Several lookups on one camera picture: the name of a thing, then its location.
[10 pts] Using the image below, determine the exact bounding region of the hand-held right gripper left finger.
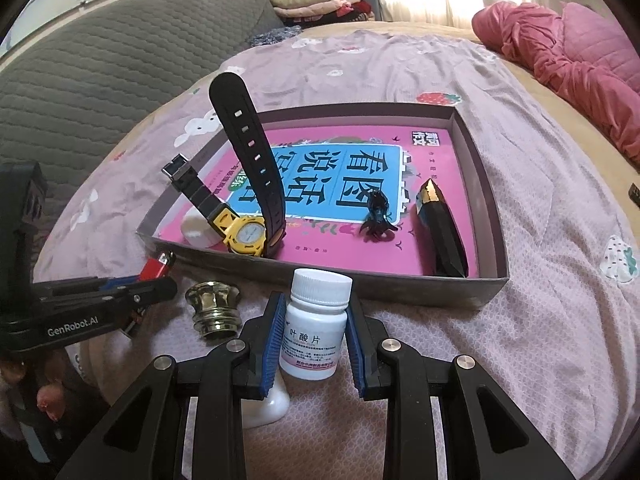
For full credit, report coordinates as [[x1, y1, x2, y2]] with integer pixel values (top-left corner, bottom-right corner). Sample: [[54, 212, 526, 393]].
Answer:
[[55, 291, 288, 480]]

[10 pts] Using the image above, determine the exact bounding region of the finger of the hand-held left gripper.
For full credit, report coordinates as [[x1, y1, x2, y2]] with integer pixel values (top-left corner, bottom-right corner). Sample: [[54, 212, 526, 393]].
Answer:
[[32, 275, 146, 297], [40, 277, 178, 313]]

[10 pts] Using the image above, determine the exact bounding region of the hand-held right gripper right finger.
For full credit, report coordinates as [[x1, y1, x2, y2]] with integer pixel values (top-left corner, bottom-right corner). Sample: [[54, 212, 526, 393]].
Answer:
[[345, 292, 576, 480]]

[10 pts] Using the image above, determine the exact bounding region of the red lighter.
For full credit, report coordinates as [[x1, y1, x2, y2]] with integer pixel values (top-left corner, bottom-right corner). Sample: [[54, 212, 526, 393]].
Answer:
[[122, 254, 177, 338]]

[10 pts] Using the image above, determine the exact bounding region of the white pill bottle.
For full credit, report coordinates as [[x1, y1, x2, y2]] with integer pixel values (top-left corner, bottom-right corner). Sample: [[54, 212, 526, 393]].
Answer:
[[279, 268, 353, 381]]

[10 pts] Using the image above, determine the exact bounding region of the gold glass knob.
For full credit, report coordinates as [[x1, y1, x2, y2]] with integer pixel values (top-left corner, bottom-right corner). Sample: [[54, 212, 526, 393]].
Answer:
[[185, 281, 244, 342]]

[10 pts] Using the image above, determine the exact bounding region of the grey-purple cardboard box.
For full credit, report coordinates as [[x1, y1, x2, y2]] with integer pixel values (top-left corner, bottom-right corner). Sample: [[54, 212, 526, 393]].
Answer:
[[136, 102, 511, 313]]

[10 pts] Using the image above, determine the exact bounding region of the white earbuds case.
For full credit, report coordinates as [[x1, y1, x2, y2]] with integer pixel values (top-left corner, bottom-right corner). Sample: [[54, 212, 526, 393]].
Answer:
[[240, 375, 292, 430]]

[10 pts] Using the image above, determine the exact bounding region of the white ribbed bottle cap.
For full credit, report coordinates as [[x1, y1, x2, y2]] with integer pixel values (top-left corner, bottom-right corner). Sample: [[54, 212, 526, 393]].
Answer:
[[181, 210, 226, 250]]

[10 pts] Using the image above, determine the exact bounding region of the yellow watch with black strap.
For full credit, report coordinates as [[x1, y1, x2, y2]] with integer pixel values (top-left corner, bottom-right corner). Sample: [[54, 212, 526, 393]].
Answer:
[[161, 72, 288, 260]]

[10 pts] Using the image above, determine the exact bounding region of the black hair claw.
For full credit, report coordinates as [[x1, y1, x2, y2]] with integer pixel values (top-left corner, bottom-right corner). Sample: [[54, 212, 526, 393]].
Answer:
[[359, 192, 398, 242]]

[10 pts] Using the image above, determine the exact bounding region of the black and gold lipstick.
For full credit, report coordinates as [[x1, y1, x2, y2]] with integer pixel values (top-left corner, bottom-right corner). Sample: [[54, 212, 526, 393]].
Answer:
[[412, 177, 469, 278]]

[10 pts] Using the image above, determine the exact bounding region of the person's left hand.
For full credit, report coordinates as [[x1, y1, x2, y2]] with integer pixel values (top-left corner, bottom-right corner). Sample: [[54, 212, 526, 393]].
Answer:
[[34, 360, 71, 423]]

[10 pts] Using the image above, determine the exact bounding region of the pink and blue book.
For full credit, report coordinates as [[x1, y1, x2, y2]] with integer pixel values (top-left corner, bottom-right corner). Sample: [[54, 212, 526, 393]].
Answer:
[[157, 127, 453, 277]]

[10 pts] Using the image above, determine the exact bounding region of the grey quilted headboard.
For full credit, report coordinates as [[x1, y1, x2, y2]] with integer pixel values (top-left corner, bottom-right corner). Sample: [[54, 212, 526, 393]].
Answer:
[[0, 0, 283, 271]]

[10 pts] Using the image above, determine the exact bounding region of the blue patterned cloth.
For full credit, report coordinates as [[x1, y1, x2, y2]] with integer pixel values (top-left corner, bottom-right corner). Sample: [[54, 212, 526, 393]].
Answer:
[[247, 25, 303, 47]]

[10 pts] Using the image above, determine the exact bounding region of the pink quilted duvet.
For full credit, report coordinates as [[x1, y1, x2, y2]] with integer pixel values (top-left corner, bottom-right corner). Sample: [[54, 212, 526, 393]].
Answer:
[[471, 1, 640, 168]]

